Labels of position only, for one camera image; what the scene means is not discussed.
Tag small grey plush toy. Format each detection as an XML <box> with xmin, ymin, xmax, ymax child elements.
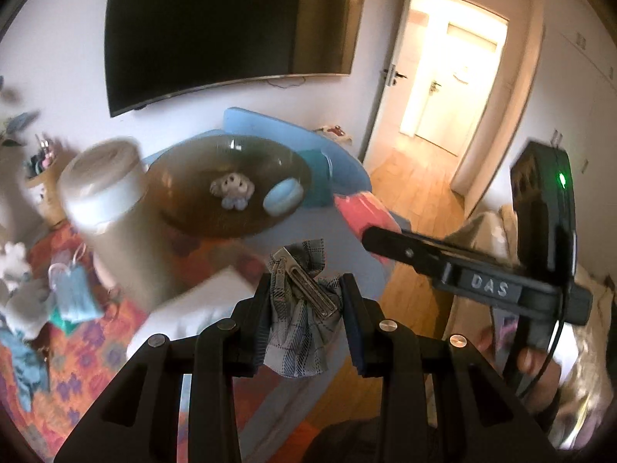
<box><xmin>209</xmin><ymin>173</ymin><xmax>256</xmax><ymax>211</ymax></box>

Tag blue cloth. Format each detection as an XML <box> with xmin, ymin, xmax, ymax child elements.
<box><xmin>0</xmin><ymin>327</ymin><xmax>51</xmax><ymax>412</ymax></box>

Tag brown glass bowl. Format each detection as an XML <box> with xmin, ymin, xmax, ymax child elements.
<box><xmin>146</xmin><ymin>135</ymin><xmax>315</xmax><ymax>240</ymax></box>

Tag white cylindrical canister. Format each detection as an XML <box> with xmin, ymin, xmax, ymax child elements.
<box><xmin>57</xmin><ymin>138</ymin><xmax>190</xmax><ymax>310</ymax></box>

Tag black wall television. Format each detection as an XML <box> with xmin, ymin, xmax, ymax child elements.
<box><xmin>104</xmin><ymin>0</ymin><xmax>370</xmax><ymax>118</ymax></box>

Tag white paper sheet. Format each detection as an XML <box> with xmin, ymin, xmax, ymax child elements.
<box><xmin>126</xmin><ymin>265</ymin><xmax>257</xmax><ymax>370</ymax></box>

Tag pink cloth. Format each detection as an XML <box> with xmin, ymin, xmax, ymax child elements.
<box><xmin>334</xmin><ymin>191</ymin><xmax>404</xmax><ymax>266</ymax></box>

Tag blue chair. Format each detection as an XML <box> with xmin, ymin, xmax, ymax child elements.
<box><xmin>223</xmin><ymin>107</ymin><xmax>373</xmax><ymax>194</ymax></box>

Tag blue artificial flowers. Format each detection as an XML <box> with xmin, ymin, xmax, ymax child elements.
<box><xmin>0</xmin><ymin>76</ymin><xmax>41</xmax><ymax>148</ymax></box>

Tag white room door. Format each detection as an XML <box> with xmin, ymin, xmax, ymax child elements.
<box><xmin>359</xmin><ymin>0</ymin><xmax>418</xmax><ymax>169</ymax></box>

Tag person's right hand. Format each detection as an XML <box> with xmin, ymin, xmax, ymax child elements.
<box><xmin>479</xmin><ymin>325</ymin><xmax>565</xmax><ymax>416</ymax></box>

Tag grey plaid cloth with clip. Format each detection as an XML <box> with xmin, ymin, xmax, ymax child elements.
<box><xmin>263</xmin><ymin>238</ymin><xmax>344</xmax><ymax>380</ymax></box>

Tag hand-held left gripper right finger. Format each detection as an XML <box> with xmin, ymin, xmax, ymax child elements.
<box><xmin>340</xmin><ymin>274</ymin><xmax>563</xmax><ymax>463</ymax></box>

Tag white wardrobe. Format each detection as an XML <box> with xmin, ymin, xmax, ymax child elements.
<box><xmin>528</xmin><ymin>0</ymin><xmax>617</xmax><ymax>271</ymax></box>

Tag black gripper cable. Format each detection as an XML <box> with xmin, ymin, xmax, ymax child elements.
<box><xmin>523</xmin><ymin>231</ymin><xmax>579</xmax><ymax>396</ymax></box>

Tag blue face mask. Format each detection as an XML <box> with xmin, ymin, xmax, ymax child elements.
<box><xmin>47</xmin><ymin>245</ymin><xmax>103</xmax><ymax>325</ymax></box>

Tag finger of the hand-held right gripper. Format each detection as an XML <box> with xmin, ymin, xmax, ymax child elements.
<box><xmin>361</xmin><ymin>224</ymin><xmax>484</xmax><ymax>281</ymax></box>

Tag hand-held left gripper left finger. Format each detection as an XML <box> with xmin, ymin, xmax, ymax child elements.
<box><xmin>53</xmin><ymin>272</ymin><xmax>272</xmax><ymax>463</ymax></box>

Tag beige pen holder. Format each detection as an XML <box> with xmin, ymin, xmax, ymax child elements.
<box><xmin>24</xmin><ymin>161</ymin><xmax>67</xmax><ymax>228</ymax></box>

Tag white hallway door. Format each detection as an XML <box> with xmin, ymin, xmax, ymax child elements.
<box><xmin>413</xmin><ymin>21</ymin><xmax>498</xmax><ymax>156</ymax></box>

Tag white plush toy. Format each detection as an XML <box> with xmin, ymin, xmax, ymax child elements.
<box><xmin>0</xmin><ymin>241</ymin><xmax>35</xmax><ymax>300</ymax></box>

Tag floral table cloth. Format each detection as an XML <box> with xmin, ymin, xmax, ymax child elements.
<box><xmin>0</xmin><ymin>222</ymin><xmax>263</xmax><ymax>463</ymax></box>

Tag bunch of pens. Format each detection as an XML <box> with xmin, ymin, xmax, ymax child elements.
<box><xmin>26</xmin><ymin>132</ymin><xmax>57</xmax><ymax>177</ymax></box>

